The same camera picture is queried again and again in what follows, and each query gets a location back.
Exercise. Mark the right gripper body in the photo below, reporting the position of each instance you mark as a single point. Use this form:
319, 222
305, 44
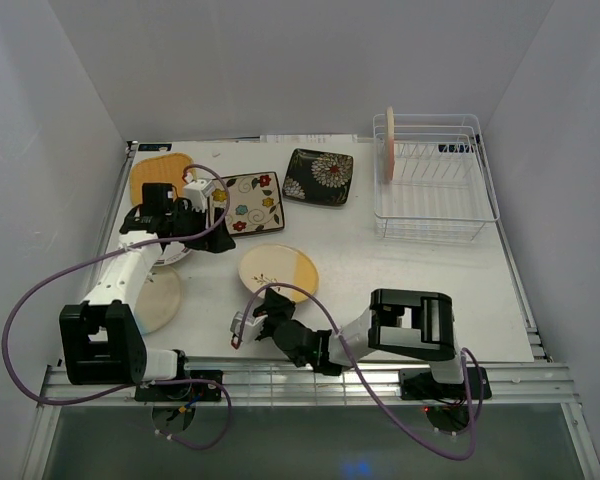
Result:
272, 320

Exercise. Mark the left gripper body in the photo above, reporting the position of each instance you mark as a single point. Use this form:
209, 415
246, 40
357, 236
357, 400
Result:
188, 222

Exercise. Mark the yellow cream round plate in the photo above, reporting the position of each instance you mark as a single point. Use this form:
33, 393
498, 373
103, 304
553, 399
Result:
275, 263

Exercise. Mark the cream floral square plate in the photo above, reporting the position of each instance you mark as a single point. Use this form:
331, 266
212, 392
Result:
255, 203

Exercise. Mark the pink cream round plate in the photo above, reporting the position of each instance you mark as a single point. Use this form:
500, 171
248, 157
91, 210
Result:
390, 144

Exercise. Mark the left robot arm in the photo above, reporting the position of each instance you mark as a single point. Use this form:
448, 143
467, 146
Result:
102, 340

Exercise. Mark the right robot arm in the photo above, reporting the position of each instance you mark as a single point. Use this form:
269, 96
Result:
414, 324

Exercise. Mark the green rimmed white plate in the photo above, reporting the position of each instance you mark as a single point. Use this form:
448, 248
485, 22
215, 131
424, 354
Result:
173, 252

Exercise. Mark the orange woven square plate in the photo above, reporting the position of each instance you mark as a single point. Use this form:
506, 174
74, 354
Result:
161, 169

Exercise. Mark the blue cream round plate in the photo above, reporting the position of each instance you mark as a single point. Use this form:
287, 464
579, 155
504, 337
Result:
159, 300

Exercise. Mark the blue label sticker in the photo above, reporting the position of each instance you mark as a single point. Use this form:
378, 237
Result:
154, 147

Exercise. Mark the paper sheets at back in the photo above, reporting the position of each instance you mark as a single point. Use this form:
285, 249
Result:
309, 138

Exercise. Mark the black floral square plate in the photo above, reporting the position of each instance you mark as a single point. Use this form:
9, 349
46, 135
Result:
318, 177

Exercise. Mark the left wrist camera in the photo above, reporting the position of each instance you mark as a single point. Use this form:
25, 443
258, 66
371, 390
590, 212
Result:
197, 191

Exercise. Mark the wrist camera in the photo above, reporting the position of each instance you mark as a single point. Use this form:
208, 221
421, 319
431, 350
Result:
197, 191
245, 329

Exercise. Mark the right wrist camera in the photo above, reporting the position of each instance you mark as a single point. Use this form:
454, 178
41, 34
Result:
245, 329

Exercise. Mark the aluminium frame rail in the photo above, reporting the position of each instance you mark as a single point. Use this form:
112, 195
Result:
281, 384

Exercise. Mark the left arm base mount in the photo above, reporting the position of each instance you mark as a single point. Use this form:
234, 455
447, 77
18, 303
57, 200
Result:
184, 393

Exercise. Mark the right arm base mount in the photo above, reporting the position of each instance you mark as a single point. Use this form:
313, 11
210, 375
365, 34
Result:
419, 384

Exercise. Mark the white wire dish rack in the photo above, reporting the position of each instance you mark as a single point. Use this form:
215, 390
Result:
442, 189

